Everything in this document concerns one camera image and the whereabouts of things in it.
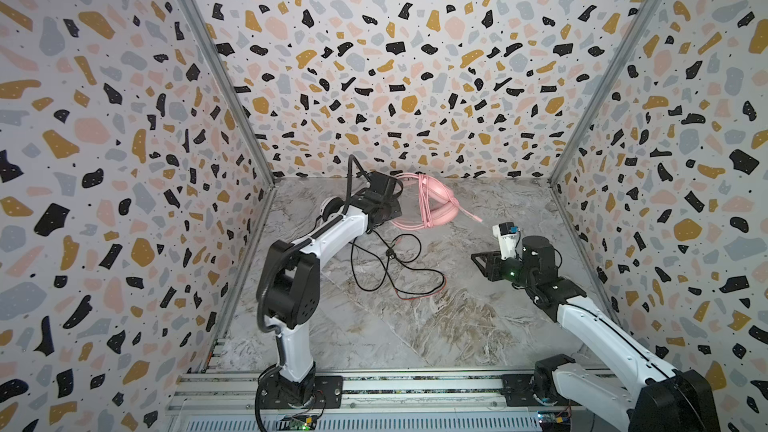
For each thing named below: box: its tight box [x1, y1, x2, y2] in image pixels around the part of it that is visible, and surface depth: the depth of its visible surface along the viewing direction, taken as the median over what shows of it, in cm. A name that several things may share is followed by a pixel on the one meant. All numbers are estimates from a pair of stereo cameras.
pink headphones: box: [391, 173, 483, 230], surface depth 87 cm
